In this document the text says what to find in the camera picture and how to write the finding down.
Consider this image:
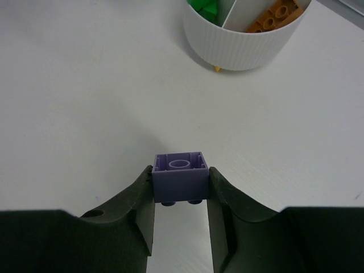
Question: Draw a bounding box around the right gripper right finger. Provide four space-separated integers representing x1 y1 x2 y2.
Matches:
207 168 363 272

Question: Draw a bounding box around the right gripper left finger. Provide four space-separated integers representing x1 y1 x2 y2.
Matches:
1 166 155 272

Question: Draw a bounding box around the lavender lego brick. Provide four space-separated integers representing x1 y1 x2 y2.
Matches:
152 151 209 206

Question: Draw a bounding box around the orange brown lego piece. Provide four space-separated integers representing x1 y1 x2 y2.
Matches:
245 0 304 33

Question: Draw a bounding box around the green lego brick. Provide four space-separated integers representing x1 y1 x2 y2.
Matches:
187 0 218 23

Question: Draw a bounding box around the white divided round container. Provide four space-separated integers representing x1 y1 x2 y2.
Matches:
183 1 313 71

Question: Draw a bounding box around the aluminium frame rail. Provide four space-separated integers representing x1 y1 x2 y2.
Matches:
318 0 363 30

